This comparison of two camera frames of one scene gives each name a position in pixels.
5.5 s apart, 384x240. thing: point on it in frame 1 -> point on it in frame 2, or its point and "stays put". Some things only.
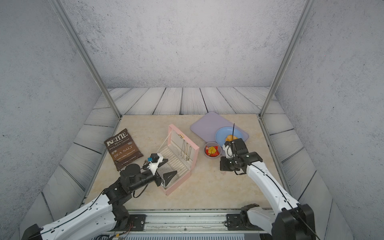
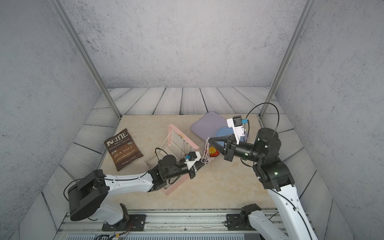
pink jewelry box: x=181 y=152 stays put
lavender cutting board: x=207 y=127 stays put
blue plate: x=221 y=134 stays put
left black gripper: x=167 y=175 -> x=198 y=165
